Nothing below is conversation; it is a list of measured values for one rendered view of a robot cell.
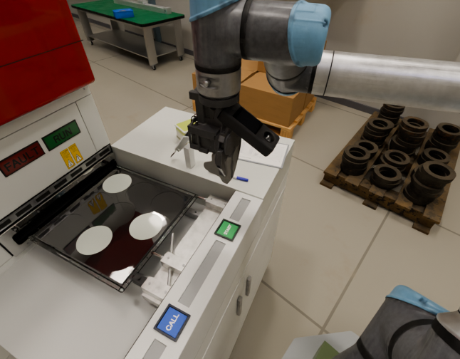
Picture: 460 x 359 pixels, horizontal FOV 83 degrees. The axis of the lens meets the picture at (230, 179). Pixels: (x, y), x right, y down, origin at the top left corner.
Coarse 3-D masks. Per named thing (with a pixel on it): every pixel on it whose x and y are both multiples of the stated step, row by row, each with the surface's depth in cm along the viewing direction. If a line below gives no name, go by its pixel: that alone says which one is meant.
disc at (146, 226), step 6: (144, 216) 83; (150, 216) 83; (156, 216) 83; (132, 222) 81; (138, 222) 81; (144, 222) 81; (150, 222) 81; (156, 222) 81; (132, 228) 79; (138, 228) 79; (144, 228) 79; (150, 228) 79; (156, 228) 79; (132, 234) 78; (138, 234) 78; (144, 234) 78; (150, 234) 78
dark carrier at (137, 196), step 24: (96, 192) 90; (120, 192) 90; (144, 192) 90; (168, 192) 90; (72, 216) 83; (96, 216) 83; (120, 216) 83; (168, 216) 83; (48, 240) 76; (72, 240) 76; (120, 240) 76; (144, 240) 76; (96, 264) 71; (120, 264) 71
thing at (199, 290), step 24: (240, 192) 82; (240, 216) 76; (216, 240) 70; (240, 240) 69; (192, 264) 64; (216, 264) 64; (240, 264) 78; (192, 288) 60; (216, 288) 61; (192, 312) 56; (216, 312) 68; (144, 336) 53; (192, 336) 54
